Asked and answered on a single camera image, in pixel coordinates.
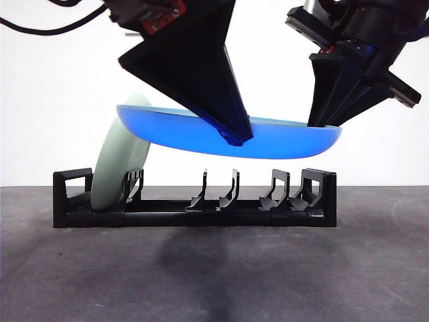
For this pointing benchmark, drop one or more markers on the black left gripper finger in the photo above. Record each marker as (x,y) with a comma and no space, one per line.
(187,73)
(242,114)

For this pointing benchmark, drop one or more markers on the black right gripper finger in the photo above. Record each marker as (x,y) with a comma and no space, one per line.
(323,87)
(352,90)

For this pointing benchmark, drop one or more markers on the blue plate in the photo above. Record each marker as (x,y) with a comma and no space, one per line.
(278,141)

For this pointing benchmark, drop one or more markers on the pale green plate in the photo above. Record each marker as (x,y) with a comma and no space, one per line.
(114,161)

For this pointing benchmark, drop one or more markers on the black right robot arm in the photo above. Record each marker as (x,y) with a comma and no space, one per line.
(378,23)

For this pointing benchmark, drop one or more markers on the black plate rack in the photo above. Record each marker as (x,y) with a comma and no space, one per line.
(167,216)

